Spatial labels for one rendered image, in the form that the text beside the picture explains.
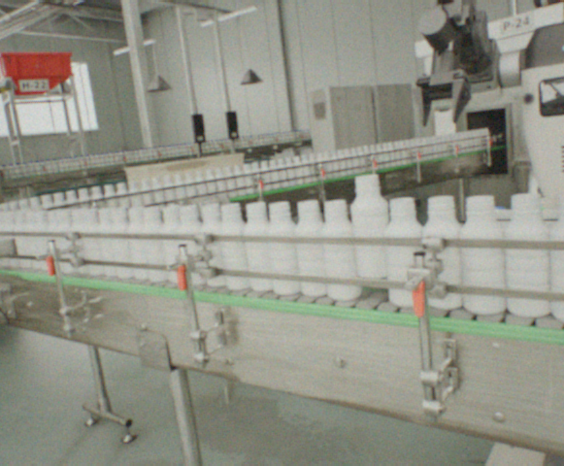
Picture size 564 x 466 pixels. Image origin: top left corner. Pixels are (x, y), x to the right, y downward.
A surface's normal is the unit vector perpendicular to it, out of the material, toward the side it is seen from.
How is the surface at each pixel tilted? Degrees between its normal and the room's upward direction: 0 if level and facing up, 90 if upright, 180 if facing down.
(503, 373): 90
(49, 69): 89
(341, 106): 90
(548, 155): 90
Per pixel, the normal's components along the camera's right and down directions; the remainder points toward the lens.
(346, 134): 0.58, 0.08
